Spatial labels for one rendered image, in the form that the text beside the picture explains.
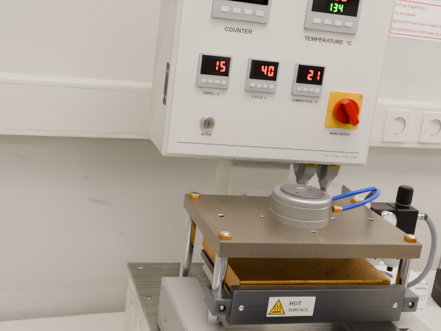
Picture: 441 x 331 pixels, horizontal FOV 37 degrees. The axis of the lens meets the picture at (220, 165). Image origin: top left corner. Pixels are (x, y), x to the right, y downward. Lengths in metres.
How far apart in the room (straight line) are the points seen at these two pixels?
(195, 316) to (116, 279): 0.54
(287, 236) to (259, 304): 0.09
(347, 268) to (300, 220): 0.09
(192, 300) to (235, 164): 0.24
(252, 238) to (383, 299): 0.19
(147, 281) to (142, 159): 0.30
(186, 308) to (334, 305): 0.18
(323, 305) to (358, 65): 0.38
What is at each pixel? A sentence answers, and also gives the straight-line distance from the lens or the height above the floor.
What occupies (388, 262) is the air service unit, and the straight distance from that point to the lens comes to 1.14.
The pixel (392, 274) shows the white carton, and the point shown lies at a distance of 1.45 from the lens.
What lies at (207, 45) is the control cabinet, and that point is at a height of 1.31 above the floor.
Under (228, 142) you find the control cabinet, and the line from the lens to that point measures 0.96.
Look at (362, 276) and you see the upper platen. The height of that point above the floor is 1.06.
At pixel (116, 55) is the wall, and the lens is 1.23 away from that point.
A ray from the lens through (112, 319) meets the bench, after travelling 1.34.
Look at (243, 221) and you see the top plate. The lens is 0.84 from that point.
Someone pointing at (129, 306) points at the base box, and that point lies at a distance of 1.13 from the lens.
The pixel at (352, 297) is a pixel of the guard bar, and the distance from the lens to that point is 0.84.
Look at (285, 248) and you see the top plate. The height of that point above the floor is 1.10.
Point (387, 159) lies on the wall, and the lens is 1.56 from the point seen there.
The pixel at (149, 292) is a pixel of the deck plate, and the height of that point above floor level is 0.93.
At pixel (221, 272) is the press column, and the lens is 0.78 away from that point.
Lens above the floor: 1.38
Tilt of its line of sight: 14 degrees down
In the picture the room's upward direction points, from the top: 7 degrees clockwise
